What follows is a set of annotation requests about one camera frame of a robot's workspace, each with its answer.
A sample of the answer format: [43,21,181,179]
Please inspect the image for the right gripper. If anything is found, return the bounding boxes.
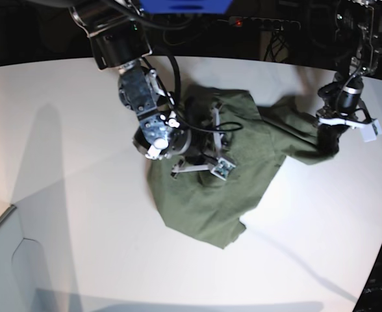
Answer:
[171,101,240,177]

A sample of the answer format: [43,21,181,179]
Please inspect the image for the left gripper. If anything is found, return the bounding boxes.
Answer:
[316,109,377,155]

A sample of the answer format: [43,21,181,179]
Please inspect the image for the olive green t-shirt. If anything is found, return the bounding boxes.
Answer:
[147,85,334,248]

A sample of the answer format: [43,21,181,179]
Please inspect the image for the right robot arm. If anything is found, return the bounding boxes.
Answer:
[69,1,243,181]

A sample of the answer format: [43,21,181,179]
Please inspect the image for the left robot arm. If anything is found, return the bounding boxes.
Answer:
[316,1,382,156]

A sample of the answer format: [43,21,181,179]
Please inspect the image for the black power strip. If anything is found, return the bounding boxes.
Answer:
[221,16,301,31]

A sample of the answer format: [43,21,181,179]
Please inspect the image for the blue box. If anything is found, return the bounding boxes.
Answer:
[140,0,233,14]

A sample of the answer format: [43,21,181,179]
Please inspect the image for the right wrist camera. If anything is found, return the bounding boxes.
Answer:
[210,157,236,181]

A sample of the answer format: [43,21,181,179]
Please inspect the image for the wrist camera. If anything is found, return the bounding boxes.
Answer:
[360,119,382,143]
[210,157,236,181]

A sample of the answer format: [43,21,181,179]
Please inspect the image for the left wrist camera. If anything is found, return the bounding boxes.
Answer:
[360,119,382,143]

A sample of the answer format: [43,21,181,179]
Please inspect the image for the tangled background cables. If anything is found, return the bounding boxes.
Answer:
[262,29,292,62]

